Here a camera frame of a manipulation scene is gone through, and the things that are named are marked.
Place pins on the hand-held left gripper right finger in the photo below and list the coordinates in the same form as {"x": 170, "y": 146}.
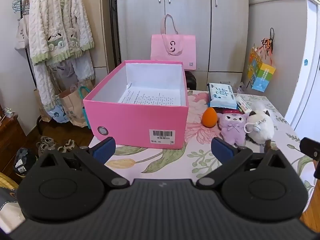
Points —
{"x": 222, "y": 148}

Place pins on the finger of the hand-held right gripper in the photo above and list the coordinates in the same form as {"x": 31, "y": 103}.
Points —
{"x": 310, "y": 148}

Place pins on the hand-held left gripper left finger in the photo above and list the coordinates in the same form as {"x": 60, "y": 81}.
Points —
{"x": 103, "y": 150}

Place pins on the purple plush toy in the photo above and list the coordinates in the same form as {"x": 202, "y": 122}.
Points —
{"x": 232, "y": 128}

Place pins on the orange makeup sponge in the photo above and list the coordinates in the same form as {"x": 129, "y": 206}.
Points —
{"x": 209, "y": 117}

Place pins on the white plush cat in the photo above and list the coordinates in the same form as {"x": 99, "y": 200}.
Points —
{"x": 261, "y": 127}

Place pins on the pink cardboard box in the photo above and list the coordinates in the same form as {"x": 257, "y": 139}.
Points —
{"x": 140, "y": 122}

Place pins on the blue wet wipes pack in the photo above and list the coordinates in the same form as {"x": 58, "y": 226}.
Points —
{"x": 222, "y": 96}

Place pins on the grey sneaker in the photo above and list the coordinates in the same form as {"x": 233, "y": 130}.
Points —
{"x": 46, "y": 142}
{"x": 66, "y": 145}

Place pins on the small white box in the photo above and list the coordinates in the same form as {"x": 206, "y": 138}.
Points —
{"x": 243, "y": 105}

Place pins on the brown paper bag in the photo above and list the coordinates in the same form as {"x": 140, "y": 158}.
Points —
{"x": 72, "y": 105}

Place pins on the floral tablecloth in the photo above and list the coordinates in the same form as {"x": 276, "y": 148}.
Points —
{"x": 160, "y": 160}

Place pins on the blue patterned bag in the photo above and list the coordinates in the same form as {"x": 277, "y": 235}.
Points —
{"x": 58, "y": 113}

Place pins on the clear plastic bag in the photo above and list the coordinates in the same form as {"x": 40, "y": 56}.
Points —
{"x": 240, "y": 87}

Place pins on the printed paper sheet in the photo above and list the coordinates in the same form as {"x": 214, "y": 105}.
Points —
{"x": 152, "y": 97}

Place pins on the black suitcase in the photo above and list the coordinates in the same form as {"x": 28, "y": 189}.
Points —
{"x": 191, "y": 80}

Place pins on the black bag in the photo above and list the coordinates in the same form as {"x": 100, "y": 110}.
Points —
{"x": 23, "y": 160}

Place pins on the white door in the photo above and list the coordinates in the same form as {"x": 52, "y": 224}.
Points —
{"x": 302, "y": 67}

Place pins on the colourful gift bag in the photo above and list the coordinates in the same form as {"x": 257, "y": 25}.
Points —
{"x": 260, "y": 75}

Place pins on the white fleece pants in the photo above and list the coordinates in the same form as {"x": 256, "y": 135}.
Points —
{"x": 42, "y": 85}

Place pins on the wooden cabinet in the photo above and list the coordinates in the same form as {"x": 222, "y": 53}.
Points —
{"x": 10, "y": 135}

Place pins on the grey wardrobe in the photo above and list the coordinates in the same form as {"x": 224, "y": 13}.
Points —
{"x": 225, "y": 42}

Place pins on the pink tote bag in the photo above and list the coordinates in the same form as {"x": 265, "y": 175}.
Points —
{"x": 172, "y": 52}

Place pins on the orange ribbon bundle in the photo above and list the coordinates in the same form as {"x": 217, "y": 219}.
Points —
{"x": 267, "y": 42}

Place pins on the white fleece jacket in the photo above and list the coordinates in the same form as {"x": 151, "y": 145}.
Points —
{"x": 57, "y": 30}

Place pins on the beige canvas tote bag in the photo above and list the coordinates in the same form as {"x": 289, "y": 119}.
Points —
{"x": 21, "y": 33}

